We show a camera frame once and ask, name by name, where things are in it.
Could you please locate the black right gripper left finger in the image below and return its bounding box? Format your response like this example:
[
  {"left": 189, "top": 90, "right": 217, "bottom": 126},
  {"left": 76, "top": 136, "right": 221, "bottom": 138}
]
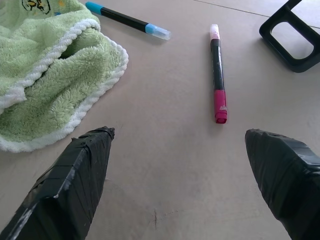
[{"left": 0, "top": 126, "right": 116, "bottom": 240}]

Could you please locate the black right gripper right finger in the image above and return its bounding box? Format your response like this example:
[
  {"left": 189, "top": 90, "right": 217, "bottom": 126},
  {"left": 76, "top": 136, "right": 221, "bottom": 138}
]
[{"left": 244, "top": 128, "right": 320, "bottom": 240}]

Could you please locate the green fluffy towel white trim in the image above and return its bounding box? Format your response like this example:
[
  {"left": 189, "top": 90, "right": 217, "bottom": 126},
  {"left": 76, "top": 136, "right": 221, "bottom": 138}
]
[{"left": 0, "top": 0, "right": 129, "bottom": 153}]

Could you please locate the blue-capped black marker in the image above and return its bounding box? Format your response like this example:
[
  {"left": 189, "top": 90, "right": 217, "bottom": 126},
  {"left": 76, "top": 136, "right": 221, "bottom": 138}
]
[{"left": 85, "top": 1, "right": 172, "bottom": 42}]

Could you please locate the pink-capped black marker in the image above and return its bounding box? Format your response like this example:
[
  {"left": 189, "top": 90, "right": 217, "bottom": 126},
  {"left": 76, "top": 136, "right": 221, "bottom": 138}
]
[{"left": 209, "top": 23, "right": 229, "bottom": 125}]

